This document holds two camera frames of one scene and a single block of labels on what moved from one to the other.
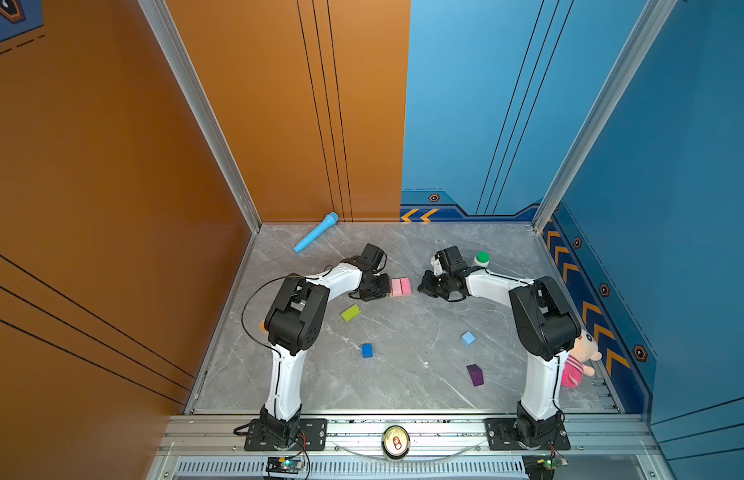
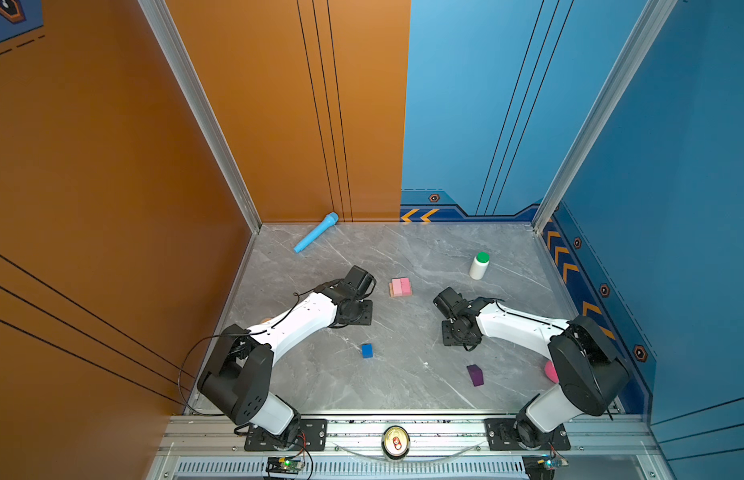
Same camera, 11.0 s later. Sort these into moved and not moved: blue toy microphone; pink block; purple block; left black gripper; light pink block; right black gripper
Moved: right black gripper; left black gripper
Not moved: blue toy microphone; light pink block; pink block; purple block
